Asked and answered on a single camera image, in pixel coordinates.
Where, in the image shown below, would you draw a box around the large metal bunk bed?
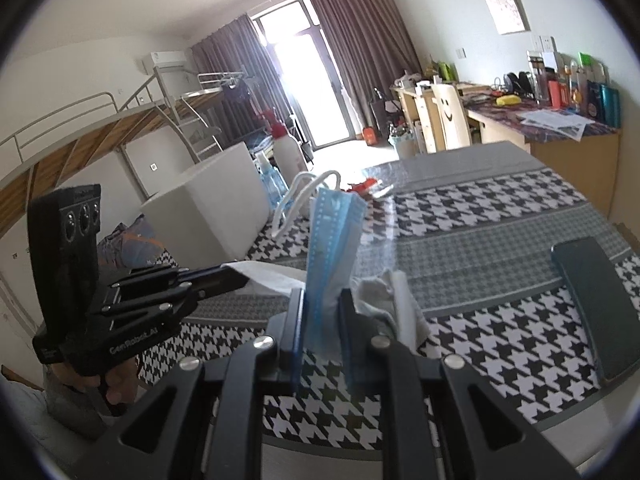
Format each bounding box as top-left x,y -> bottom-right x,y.
0,62 -> 223,241

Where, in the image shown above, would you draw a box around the person's left hand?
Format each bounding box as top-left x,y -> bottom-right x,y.
62,357 -> 142,413

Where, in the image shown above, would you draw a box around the narrow brown curtain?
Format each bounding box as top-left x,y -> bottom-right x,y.
190,14 -> 281,141

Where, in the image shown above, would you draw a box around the white foam box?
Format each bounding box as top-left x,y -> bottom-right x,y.
140,141 -> 273,261

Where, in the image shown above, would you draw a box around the small metal bunk bed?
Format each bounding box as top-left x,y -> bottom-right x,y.
180,71 -> 251,146

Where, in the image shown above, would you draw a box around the blue spray bottle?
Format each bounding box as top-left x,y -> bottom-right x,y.
252,152 -> 291,208

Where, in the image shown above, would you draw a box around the wide brown curtain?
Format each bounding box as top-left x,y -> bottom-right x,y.
305,0 -> 426,136

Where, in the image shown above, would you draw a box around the blue patterned blanket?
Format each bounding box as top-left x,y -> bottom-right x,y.
97,215 -> 173,271

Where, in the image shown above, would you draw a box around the blue face mask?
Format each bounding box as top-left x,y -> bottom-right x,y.
272,170 -> 368,361

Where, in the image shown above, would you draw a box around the white air conditioner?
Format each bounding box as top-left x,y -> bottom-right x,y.
142,49 -> 190,72

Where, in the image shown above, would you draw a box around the black headphones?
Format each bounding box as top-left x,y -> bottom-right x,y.
502,71 -> 536,97

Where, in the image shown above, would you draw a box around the hanging dark clothes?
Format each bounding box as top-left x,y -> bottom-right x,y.
225,80 -> 261,121

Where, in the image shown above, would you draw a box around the black bin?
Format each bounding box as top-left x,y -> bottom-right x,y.
370,87 -> 396,131

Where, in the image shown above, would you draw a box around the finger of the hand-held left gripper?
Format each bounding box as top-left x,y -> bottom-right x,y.
117,264 -> 249,295
100,287 -> 201,328

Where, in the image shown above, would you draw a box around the wooden desk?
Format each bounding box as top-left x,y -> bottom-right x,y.
390,80 -> 621,218

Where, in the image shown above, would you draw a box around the printed papers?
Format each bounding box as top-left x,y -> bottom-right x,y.
517,109 -> 593,141

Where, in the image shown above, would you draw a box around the white bucket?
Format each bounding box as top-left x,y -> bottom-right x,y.
395,130 -> 417,160

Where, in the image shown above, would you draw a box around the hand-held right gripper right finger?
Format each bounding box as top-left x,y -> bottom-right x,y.
337,287 -> 581,480

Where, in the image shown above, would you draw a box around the black smartphone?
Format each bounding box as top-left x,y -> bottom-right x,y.
550,237 -> 640,386

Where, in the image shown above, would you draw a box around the person's left forearm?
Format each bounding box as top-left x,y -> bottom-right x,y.
42,365 -> 108,441

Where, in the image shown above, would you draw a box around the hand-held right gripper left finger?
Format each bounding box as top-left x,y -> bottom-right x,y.
75,287 -> 307,480

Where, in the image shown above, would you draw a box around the grey cloth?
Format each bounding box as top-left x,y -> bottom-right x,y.
350,270 -> 431,351

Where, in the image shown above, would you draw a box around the white pump bottle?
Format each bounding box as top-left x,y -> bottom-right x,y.
255,109 -> 310,181

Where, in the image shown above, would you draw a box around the red snack packet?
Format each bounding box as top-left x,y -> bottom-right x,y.
345,177 -> 396,196

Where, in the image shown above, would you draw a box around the glass balcony door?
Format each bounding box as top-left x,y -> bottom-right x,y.
252,0 -> 361,148

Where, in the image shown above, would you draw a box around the teal bottle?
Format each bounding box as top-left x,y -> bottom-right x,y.
600,85 -> 620,123

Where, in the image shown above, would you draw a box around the wall poster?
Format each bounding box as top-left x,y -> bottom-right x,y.
482,0 -> 531,36

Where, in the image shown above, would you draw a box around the smiley face wooden chair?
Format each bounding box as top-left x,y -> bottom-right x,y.
431,82 -> 472,151

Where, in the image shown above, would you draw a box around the white tissue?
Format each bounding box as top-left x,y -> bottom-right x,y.
222,260 -> 307,306

